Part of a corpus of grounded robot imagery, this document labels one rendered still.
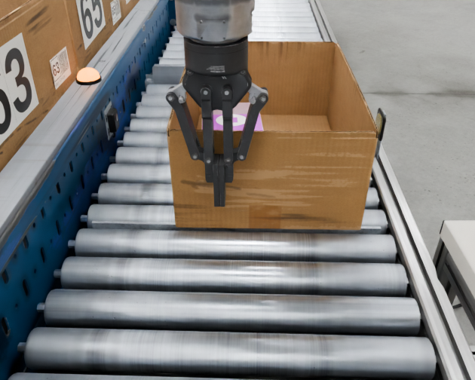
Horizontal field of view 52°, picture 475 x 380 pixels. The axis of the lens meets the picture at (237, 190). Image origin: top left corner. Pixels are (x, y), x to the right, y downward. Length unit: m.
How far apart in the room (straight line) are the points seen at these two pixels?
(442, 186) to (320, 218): 1.65
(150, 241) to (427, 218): 1.56
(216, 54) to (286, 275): 0.32
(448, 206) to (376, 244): 1.50
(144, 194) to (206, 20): 0.40
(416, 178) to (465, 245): 1.60
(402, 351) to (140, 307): 0.33
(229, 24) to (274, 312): 0.35
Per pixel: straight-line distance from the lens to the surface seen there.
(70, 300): 0.69
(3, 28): 0.75
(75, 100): 0.87
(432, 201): 2.25
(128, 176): 0.92
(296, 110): 1.08
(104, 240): 0.77
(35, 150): 0.73
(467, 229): 0.83
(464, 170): 2.54
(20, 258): 0.71
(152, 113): 1.14
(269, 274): 0.69
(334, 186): 0.72
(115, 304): 0.67
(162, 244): 0.75
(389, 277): 0.72
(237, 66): 0.57
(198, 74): 0.57
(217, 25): 0.54
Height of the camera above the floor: 1.23
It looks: 35 degrees down
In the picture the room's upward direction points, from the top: straight up
